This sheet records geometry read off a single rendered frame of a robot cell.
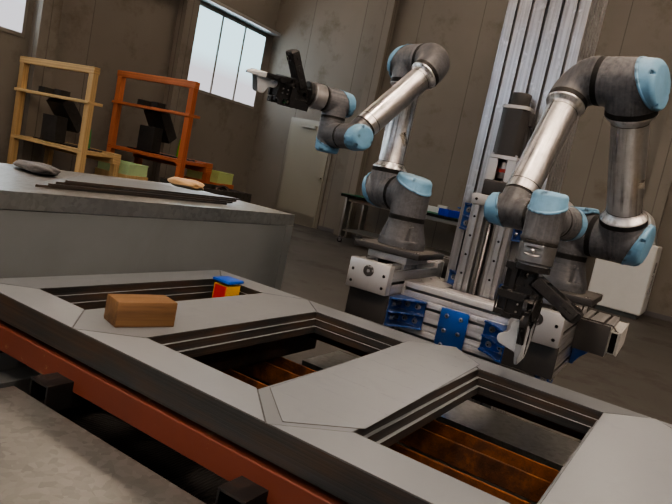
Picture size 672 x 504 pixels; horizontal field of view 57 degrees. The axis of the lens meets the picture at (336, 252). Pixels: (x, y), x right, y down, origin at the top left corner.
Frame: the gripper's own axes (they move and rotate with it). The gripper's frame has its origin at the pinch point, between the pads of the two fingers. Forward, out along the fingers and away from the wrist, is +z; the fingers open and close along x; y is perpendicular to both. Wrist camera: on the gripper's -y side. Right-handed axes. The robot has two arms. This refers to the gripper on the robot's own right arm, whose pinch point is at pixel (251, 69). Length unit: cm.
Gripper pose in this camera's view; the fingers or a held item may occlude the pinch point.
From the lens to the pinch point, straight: 180.7
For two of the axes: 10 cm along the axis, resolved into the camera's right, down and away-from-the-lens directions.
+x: -5.2, -3.5, 7.8
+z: -8.1, -0.9, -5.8
